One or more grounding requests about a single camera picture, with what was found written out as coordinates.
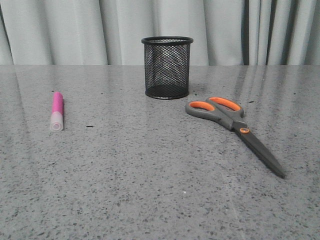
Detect grey orange scissors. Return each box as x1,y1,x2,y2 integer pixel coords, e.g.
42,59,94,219
185,96,286,179

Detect pink marker pen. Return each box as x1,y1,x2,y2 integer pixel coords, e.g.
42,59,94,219
50,91,64,132

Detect black mesh pen cup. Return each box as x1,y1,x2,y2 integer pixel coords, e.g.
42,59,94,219
141,36,194,100

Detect grey curtain backdrop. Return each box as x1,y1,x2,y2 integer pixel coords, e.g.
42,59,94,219
0,0,320,66

